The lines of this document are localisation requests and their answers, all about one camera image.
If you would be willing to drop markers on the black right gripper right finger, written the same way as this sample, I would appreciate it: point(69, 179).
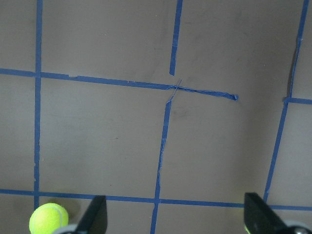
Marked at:
point(259, 218)

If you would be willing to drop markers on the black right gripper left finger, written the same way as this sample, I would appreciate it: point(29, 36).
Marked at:
point(94, 220)

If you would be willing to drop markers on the tennis ball with black print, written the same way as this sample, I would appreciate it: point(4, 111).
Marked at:
point(47, 218)

